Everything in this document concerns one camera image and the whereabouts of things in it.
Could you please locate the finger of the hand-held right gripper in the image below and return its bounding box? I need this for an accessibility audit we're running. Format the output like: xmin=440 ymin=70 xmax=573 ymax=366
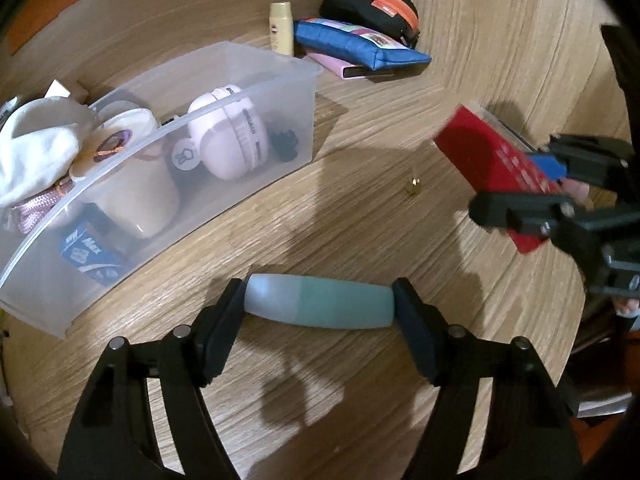
xmin=529 ymin=133 xmax=635 ymax=197
xmin=469 ymin=190 xmax=627 ymax=262

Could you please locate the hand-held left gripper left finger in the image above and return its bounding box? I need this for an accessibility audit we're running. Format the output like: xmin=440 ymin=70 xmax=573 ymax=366
xmin=59 ymin=278 xmax=249 ymax=480

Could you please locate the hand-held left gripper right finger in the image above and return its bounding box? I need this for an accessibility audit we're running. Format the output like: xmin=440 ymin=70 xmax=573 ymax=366
xmin=391 ymin=278 xmax=585 ymax=480

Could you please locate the red box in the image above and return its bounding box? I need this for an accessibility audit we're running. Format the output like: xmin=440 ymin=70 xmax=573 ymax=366
xmin=432 ymin=104 xmax=571 ymax=256

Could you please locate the teal and pale blue tube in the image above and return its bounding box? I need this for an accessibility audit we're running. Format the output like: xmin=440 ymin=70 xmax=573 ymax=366
xmin=243 ymin=273 xmax=397 ymax=331

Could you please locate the blue battery box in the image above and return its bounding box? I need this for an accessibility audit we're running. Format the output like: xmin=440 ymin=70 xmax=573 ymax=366
xmin=59 ymin=210 xmax=132 ymax=288

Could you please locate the clear plastic storage bin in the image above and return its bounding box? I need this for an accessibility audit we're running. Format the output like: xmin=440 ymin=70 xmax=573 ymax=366
xmin=0 ymin=41 xmax=325 ymax=339

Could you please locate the white sock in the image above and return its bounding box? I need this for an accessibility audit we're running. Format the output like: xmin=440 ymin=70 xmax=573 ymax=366
xmin=0 ymin=98 xmax=98 ymax=208

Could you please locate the wooden desktop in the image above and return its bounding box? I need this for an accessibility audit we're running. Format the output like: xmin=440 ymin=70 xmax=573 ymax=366
xmin=0 ymin=35 xmax=588 ymax=480

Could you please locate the beige cup with purple sticker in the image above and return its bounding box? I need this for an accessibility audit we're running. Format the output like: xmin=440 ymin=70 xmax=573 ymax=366
xmin=70 ymin=108 xmax=181 ymax=240

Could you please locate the pale pink round case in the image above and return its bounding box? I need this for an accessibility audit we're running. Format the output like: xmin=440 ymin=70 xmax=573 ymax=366
xmin=170 ymin=84 xmax=273 ymax=182

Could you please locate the black clip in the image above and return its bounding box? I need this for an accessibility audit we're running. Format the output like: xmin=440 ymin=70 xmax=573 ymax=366
xmin=270 ymin=129 xmax=301 ymax=162

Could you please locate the blue fabric pouch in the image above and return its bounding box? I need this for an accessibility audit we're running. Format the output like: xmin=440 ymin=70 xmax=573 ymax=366
xmin=292 ymin=17 xmax=432 ymax=71

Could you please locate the pink notebook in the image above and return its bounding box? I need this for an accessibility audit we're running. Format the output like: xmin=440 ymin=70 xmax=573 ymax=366
xmin=305 ymin=50 xmax=396 ymax=81

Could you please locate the black and orange zip case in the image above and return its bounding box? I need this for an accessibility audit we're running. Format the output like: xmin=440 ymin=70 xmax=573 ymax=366
xmin=319 ymin=0 xmax=421 ymax=50

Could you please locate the cream tube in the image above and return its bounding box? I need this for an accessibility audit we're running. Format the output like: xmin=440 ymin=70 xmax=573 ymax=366
xmin=269 ymin=1 xmax=296 ymax=57

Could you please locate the orange paper note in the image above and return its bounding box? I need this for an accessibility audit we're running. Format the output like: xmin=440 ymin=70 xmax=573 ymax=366
xmin=7 ymin=0 xmax=146 ymax=53

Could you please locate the pink braided cord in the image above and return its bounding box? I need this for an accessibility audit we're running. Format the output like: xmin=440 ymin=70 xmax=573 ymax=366
xmin=7 ymin=180 xmax=81 ymax=233

